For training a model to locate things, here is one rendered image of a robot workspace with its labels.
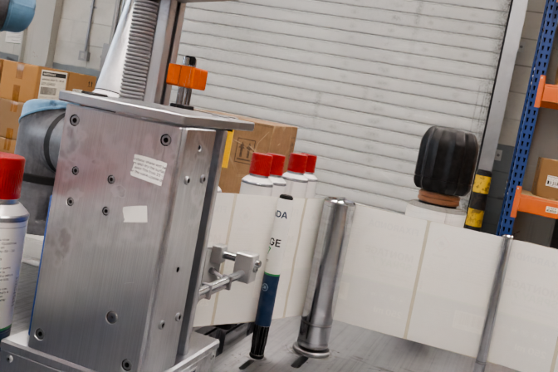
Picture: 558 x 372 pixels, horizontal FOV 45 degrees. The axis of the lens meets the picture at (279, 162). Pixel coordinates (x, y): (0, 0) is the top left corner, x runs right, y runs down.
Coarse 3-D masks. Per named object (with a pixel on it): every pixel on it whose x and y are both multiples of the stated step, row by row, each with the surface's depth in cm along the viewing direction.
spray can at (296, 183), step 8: (296, 160) 123; (304, 160) 124; (288, 168) 124; (296, 168) 123; (304, 168) 124; (288, 176) 123; (296, 176) 123; (304, 176) 124; (288, 184) 123; (296, 184) 123; (304, 184) 123; (288, 192) 123; (296, 192) 123; (304, 192) 124
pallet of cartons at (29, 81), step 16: (0, 64) 441; (16, 64) 438; (0, 80) 443; (16, 80) 438; (32, 80) 435; (48, 80) 446; (64, 80) 464; (80, 80) 483; (0, 96) 441; (16, 96) 438; (32, 96) 435; (48, 96) 450; (0, 112) 441; (16, 112) 438; (0, 128) 442; (16, 128) 439; (0, 144) 443
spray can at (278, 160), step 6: (276, 156) 111; (282, 156) 112; (276, 162) 111; (282, 162) 112; (276, 168) 111; (282, 168) 112; (270, 174) 111; (276, 174) 111; (282, 174) 113; (276, 180) 111; (282, 180) 112; (276, 186) 111; (282, 186) 111; (276, 192) 111; (282, 192) 112
